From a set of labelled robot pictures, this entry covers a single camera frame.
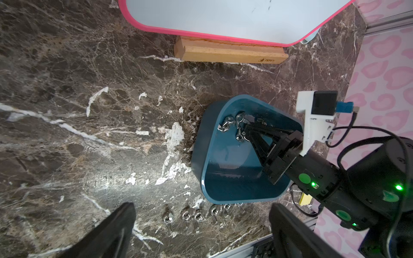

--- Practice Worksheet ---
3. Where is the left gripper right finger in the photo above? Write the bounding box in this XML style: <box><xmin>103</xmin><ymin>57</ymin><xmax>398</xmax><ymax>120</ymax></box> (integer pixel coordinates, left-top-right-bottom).
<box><xmin>269</xmin><ymin>203</ymin><xmax>341</xmax><ymax>258</ymax></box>

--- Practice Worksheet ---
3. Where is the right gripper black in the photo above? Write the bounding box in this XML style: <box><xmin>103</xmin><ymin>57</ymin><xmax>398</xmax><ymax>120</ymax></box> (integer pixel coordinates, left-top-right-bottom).
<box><xmin>244</xmin><ymin>123</ymin><xmax>342</xmax><ymax>202</ymax></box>

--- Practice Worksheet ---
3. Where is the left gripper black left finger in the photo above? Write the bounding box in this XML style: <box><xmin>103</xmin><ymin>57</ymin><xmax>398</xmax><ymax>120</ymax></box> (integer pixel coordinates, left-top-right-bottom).
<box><xmin>60</xmin><ymin>202</ymin><xmax>136</xmax><ymax>258</ymax></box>

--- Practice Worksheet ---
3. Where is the teal plastic storage box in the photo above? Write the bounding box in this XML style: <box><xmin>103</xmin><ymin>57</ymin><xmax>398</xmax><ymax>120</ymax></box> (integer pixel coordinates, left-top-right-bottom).
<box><xmin>191</xmin><ymin>95</ymin><xmax>303</xmax><ymax>205</ymax></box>

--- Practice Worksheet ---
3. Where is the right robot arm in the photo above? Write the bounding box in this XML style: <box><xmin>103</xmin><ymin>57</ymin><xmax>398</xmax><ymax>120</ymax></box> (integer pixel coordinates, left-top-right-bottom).
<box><xmin>243</xmin><ymin>123</ymin><xmax>413</xmax><ymax>258</ymax></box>

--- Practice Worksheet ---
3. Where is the pile of wing nuts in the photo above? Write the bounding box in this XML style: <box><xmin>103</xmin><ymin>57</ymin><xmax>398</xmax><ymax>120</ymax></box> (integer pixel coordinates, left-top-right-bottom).
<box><xmin>217</xmin><ymin>111</ymin><xmax>267</xmax><ymax>143</ymax></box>

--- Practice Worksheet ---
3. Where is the yellow sticky note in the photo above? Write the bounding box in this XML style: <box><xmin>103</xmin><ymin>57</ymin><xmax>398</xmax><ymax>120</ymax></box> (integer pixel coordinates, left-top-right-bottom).
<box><xmin>299</xmin><ymin>192</ymin><xmax>313</xmax><ymax>206</ymax></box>

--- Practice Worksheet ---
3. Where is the pink framed whiteboard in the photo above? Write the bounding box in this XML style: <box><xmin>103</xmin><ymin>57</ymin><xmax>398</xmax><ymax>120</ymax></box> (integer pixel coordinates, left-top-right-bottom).
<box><xmin>118</xmin><ymin>0</ymin><xmax>353</xmax><ymax>47</ymax></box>

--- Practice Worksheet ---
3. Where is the wooden easel stand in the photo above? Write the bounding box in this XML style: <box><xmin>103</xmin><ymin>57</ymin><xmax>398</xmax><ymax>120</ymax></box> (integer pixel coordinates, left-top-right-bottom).
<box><xmin>174</xmin><ymin>36</ymin><xmax>288</xmax><ymax>65</ymax></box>

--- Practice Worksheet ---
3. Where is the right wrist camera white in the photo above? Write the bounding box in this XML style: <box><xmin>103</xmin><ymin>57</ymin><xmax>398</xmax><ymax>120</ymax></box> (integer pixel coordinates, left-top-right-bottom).
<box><xmin>296</xmin><ymin>90</ymin><xmax>355</xmax><ymax>157</ymax></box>

